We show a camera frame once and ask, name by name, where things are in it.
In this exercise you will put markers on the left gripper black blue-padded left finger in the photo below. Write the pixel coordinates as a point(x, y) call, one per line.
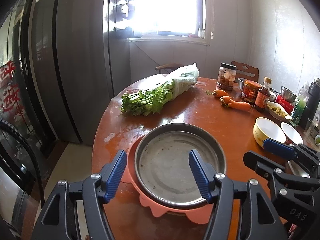
point(58, 218)

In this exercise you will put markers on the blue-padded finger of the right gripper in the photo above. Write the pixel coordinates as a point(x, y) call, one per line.
point(277, 148)

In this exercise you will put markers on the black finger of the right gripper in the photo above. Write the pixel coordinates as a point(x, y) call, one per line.
point(261, 165)

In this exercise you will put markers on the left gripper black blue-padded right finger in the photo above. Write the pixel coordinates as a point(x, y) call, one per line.
point(258, 218)

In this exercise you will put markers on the stainless steel bowl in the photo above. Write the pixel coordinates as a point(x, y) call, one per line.
point(292, 168)

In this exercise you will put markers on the orange plastic plate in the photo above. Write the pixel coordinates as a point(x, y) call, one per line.
point(198, 215)

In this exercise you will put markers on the metal pan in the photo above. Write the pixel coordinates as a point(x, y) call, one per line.
point(162, 165)

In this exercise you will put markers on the red white enamel bowl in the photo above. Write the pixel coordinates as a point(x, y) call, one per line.
point(291, 133)

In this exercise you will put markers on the drinking glass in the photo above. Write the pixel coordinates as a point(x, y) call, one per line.
point(311, 129)

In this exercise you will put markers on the yellow enamel bowl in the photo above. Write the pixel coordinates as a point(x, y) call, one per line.
point(266, 129)

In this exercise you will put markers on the dish with yellow food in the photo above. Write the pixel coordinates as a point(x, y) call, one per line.
point(278, 112)

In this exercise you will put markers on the red box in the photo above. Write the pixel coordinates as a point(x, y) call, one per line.
point(286, 105)

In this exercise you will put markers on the black thermos flask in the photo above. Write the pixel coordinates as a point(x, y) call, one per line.
point(312, 103)

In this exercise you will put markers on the green liquid plastic bottle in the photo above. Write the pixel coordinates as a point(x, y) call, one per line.
point(302, 98)

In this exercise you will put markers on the small steel bowl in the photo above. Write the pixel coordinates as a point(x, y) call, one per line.
point(287, 94)

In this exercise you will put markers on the brown sauce bottle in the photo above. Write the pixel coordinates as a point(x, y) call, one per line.
point(263, 95)

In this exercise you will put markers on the red chili sauce jar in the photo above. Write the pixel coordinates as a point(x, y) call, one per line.
point(250, 91)

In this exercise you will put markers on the carrot near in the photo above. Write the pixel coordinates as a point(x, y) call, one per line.
point(228, 102)

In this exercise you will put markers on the carrot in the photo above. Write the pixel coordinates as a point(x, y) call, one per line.
point(217, 93)
point(228, 102)

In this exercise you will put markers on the steel bowl behind jars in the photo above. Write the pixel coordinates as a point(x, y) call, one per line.
point(241, 83)

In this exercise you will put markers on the carrot far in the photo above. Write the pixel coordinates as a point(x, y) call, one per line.
point(217, 93)

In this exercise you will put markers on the wooden chair back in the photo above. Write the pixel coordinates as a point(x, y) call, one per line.
point(246, 71)

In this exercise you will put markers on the wooden chair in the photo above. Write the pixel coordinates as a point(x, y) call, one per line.
point(246, 71)
point(169, 66)

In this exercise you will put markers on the pickle jar black lid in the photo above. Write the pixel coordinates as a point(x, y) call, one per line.
point(226, 76)

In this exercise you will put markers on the round wooden table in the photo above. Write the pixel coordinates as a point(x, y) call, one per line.
point(232, 129)

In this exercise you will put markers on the bagged celery bunch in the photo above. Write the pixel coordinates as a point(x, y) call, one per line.
point(151, 100)

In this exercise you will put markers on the grey refrigerator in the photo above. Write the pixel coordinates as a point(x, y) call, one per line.
point(62, 61)

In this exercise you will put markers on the window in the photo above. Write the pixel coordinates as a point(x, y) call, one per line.
point(157, 20)

